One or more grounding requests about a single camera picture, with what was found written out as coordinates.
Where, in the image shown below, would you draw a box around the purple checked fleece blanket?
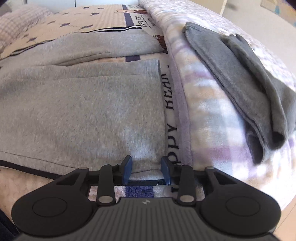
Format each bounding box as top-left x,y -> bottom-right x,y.
140,1 -> 295,202

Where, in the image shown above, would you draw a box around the plaid purple pillow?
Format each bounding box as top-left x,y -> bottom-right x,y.
1,4 -> 53,47

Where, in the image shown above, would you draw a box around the light grey sweatpants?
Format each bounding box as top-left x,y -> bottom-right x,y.
1,29 -> 167,176

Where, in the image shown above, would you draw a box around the dark grey folded garment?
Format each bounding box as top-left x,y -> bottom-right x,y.
183,22 -> 295,164

